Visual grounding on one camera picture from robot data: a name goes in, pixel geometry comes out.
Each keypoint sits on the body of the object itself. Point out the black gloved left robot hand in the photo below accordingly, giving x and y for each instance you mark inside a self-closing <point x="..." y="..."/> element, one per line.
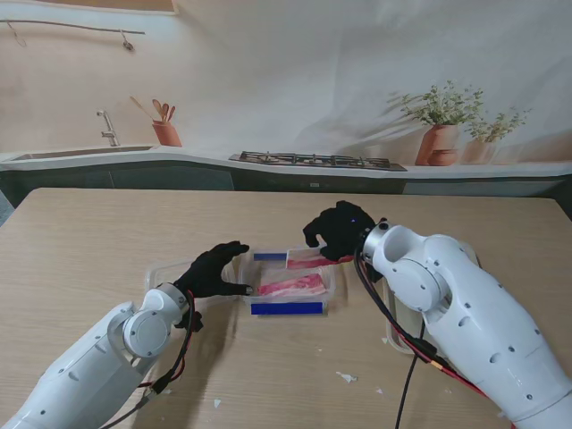
<point x="210" y="277"/>

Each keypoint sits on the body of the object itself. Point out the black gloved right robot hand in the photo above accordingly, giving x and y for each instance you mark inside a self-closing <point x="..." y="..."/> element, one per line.
<point x="344" y="232"/>

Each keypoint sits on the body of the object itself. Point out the clear lid with blue label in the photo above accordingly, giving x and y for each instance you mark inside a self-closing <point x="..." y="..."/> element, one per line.
<point x="163" y="272"/>

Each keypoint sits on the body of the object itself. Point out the pink streaky bacon slice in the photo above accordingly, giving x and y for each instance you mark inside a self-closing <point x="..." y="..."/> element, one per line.
<point x="304" y="260"/>

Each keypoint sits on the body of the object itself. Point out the pink bacon slice stack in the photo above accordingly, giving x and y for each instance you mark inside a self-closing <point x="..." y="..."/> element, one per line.
<point x="290" y="286"/>

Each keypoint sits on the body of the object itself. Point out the clear container with blue clips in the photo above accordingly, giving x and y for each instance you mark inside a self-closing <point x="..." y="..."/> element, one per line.
<point x="286" y="308"/>

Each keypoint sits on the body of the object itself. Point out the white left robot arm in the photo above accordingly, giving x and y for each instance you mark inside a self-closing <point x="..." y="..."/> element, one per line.
<point x="67" y="384"/>

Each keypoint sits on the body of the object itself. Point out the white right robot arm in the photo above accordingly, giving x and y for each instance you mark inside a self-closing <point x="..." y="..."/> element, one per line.
<point x="460" y="322"/>

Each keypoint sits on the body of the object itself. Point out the beige rectangular tray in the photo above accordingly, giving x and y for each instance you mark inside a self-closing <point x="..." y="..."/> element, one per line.
<point x="397" y="330"/>

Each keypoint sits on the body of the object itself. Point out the large white paper scrap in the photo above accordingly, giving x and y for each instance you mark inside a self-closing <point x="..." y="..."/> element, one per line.
<point x="346" y="377"/>

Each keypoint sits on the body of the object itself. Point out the printed kitchen backdrop cloth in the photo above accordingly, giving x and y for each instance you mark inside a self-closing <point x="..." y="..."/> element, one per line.
<point x="286" y="67"/>

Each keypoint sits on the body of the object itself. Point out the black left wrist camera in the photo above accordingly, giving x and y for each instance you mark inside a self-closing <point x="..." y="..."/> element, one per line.
<point x="195" y="324"/>

